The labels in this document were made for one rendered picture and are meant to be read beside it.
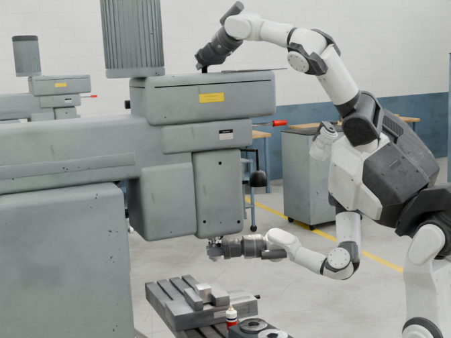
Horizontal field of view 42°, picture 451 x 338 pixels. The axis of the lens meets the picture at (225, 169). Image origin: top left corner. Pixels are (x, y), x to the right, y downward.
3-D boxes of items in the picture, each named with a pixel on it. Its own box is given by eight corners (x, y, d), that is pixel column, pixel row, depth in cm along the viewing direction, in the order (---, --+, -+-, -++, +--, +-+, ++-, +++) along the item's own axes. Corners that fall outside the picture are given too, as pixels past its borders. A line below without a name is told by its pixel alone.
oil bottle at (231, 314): (235, 328, 230) (233, 302, 228) (239, 332, 226) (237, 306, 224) (225, 330, 228) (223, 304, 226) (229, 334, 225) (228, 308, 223)
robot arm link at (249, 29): (240, 31, 198) (272, 39, 190) (222, 34, 192) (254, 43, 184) (241, 11, 195) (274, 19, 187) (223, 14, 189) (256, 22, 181)
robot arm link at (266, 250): (252, 229, 223) (282, 227, 224) (252, 250, 229) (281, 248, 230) (256, 249, 214) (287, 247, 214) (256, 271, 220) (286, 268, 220)
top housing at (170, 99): (247, 111, 232) (245, 69, 230) (278, 115, 209) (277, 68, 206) (129, 121, 215) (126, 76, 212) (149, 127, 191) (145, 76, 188)
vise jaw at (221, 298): (217, 291, 249) (217, 282, 249) (230, 304, 236) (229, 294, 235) (204, 294, 247) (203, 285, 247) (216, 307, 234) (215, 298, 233)
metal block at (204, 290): (207, 296, 243) (207, 282, 242) (212, 301, 238) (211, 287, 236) (195, 298, 241) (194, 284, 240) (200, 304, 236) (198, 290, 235)
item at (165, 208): (176, 219, 227) (172, 152, 222) (198, 235, 205) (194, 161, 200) (128, 227, 220) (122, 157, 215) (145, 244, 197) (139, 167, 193)
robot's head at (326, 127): (332, 153, 212) (322, 141, 218) (342, 134, 208) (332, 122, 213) (318, 152, 209) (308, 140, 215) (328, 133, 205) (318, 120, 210)
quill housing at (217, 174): (225, 220, 233) (221, 140, 227) (247, 233, 214) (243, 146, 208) (178, 228, 225) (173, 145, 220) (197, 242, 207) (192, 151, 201)
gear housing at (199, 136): (227, 139, 230) (225, 113, 228) (254, 145, 208) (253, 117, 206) (143, 147, 217) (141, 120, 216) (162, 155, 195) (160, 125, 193)
